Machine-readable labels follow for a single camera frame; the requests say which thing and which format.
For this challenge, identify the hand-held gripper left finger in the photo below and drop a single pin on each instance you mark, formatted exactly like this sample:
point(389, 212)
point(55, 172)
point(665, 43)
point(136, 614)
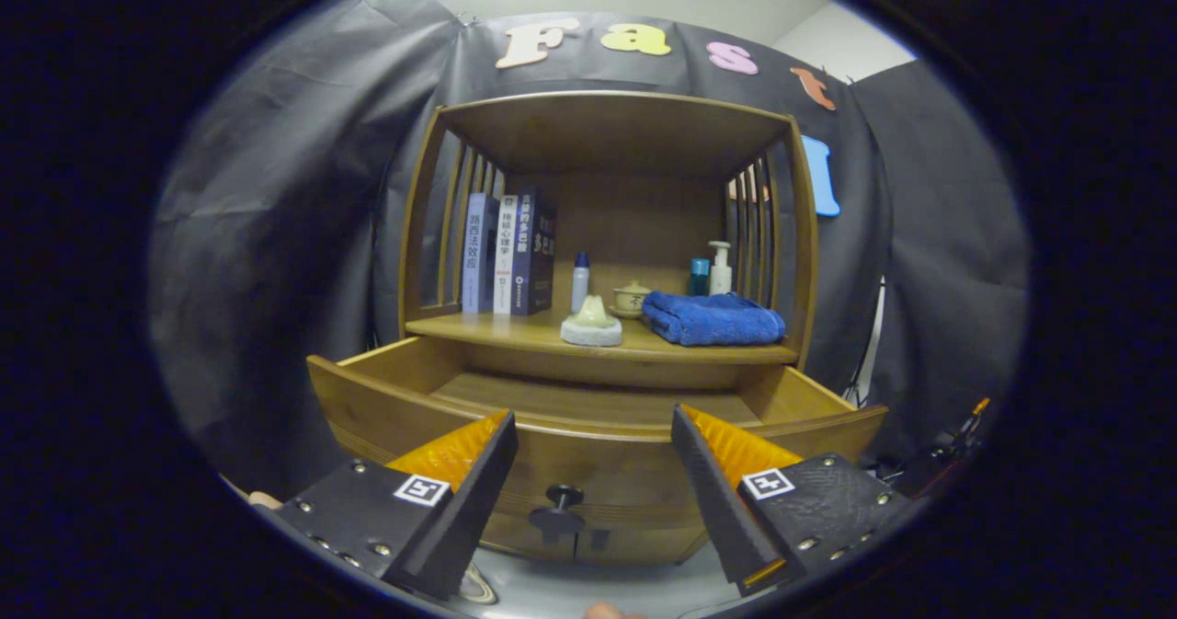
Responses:
point(474, 509)

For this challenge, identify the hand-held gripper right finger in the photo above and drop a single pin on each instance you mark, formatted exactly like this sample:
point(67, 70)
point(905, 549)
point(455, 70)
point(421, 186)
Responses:
point(717, 509)

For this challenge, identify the wooden drawer with black knob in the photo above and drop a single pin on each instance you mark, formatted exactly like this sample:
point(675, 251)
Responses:
point(598, 463)

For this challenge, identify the cream scrub brush white pad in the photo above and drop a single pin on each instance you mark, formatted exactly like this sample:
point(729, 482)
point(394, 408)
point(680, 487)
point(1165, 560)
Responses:
point(591, 325)

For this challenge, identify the wooden cabinet door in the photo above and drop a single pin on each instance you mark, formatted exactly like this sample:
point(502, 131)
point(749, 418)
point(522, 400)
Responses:
point(653, 545)
point(519, 545)

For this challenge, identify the wooden countertop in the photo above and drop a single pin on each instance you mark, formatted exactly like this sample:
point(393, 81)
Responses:
point(515, 326)

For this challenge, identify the wooden cabinet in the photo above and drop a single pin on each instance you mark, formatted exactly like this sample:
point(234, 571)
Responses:
point(625, 131)

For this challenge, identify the light slipper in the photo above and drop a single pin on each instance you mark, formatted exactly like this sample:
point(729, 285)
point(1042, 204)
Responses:
point(480, 587)

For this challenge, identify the blue towel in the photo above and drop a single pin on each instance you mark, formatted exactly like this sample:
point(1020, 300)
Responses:
point(713, 320)

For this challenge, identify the black metal stand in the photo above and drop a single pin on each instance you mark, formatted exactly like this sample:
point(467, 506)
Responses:
point(862, 380)

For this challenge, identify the person's leg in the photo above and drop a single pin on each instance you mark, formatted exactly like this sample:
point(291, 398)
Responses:
point(265, 501)

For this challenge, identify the beige lidded tea cup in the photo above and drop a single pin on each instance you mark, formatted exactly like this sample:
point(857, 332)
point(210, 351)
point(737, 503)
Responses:
point(631, 301)

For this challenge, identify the teal bottle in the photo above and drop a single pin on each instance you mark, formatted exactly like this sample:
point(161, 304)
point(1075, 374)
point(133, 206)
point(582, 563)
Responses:
point(699, 279)

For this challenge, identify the white pump bottle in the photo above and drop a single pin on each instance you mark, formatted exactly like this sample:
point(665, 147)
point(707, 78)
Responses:
point(721, 277)

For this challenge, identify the white bottle with blue cap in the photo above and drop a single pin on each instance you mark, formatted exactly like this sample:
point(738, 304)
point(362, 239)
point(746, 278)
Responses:
point(580, 288)

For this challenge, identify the lavender book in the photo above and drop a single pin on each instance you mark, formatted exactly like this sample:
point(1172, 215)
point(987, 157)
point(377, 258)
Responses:
point(476, 251)

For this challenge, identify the white book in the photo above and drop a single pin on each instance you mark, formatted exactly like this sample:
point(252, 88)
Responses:
point(506, 251)

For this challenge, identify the dark blue book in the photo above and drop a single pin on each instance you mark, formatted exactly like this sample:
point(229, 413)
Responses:
point(533, 251)

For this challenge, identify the black tool with orange tip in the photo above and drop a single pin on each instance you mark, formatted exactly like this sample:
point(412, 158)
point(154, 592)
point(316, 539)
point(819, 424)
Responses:
point(970, 421)

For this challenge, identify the black backdrop cloth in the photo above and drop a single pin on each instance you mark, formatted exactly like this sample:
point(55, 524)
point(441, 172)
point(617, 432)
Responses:
point(276, 233)

